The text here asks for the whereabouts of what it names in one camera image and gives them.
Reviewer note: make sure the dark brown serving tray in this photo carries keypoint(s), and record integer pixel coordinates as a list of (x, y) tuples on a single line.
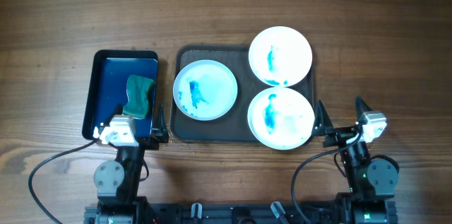
[(232, 127)]

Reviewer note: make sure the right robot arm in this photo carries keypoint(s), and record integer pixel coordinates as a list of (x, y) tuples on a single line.
[(371, 179)]

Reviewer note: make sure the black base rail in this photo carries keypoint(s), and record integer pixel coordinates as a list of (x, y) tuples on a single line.
[(276, 212)]

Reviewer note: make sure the white plate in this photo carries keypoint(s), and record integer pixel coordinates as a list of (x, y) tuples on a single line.
[(280, 56), (281, 118), (205, 90)]

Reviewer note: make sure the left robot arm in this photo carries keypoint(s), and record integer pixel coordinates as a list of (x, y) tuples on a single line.
[(117, 180)]

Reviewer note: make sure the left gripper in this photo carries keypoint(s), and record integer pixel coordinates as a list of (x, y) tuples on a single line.
[(160, 133)]

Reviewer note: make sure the green and yellow sponge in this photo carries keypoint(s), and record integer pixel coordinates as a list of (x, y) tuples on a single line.
[(138, 90)]

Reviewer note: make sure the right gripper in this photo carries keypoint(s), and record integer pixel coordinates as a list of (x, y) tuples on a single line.
[(337, 136)]

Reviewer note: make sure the small black water tray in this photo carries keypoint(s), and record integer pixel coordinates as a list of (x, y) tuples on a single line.
[(110, 72)]

